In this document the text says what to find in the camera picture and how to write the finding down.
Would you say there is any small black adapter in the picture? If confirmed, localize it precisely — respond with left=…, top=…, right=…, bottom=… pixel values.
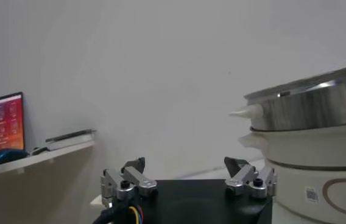
left=31, top=147, right=51, bottom=156

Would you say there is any white side table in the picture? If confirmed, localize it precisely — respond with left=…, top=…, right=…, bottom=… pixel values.
left=0, top=139, right=96, bottom=180

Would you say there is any laptop with red screen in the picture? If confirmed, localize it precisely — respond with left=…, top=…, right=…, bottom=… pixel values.
left=0, top=91, right=26, bottom=164

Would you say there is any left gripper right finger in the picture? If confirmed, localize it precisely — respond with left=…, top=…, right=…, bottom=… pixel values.
left=224, top=156, right=278, bottom=199

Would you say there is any left gripper cable bundle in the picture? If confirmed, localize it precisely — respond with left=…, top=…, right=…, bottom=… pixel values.
left=93, top=199, right=146, bottom=224

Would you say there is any flat black box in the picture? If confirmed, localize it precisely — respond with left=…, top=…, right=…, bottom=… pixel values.
left=44, top=129, right=97, bottom=143

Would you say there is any blue computer mouse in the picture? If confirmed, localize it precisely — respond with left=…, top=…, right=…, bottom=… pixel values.
left=0, top=149, right=29, bottom=168

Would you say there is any stainless steel steamer basket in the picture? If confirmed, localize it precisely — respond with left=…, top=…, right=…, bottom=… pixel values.
left=229, top=63, right=346, bottom=132

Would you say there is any flat white box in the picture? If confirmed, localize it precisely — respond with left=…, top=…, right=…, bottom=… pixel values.
left=46, top=133, right=95, bottom=151

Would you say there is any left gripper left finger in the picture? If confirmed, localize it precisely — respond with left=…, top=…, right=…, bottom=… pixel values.
left=100, top=156, right=158, bottom=208

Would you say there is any white electric cooker pot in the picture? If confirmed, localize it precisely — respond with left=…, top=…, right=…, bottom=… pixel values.
left=238, top=121, right=346, bottom=224

